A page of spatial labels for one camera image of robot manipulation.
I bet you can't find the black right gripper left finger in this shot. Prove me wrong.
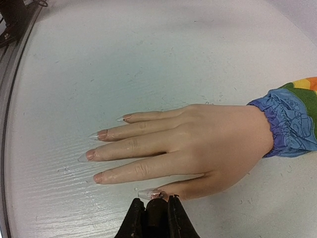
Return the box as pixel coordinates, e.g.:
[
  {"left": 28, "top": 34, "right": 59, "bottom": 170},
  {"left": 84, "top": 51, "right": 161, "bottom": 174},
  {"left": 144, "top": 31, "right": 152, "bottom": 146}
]
[{"left": 115, "top": 198, "right": 146, "bottom": 238}]

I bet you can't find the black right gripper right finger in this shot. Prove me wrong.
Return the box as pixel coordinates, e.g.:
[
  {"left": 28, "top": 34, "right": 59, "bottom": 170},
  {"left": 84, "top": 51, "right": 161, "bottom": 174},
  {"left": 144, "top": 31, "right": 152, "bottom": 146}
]
[{"left": 167, "top": 195, "right": 200, "bottom": 238}]

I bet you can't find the black nail polish brush cap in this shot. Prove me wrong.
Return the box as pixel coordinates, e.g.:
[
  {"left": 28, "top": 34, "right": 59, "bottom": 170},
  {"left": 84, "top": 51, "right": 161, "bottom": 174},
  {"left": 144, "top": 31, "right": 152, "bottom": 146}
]
[{"left": 145, "top": 192, "right": 169, "bottom": 238}]

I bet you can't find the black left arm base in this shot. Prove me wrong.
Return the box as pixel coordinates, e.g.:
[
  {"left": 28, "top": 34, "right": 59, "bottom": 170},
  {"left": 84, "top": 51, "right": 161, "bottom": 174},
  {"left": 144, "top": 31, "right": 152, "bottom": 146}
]
[{"left": 0, "top": 0, "right": 48, "bottom": 48}]

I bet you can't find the mannequin hand with clear nails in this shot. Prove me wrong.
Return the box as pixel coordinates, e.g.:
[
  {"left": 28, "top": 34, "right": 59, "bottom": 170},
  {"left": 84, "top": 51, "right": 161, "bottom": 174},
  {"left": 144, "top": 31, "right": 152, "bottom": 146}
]
[{"left": 79, "top": 104, "right": 273, "bottom": 200}]

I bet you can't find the rainbow striped jacket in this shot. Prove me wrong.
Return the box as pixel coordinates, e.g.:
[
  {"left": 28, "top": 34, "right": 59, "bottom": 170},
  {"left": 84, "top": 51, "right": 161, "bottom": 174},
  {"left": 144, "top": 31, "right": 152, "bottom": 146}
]
[{"left": 248, "top": 77, "right": 317, "bottom": 158}]

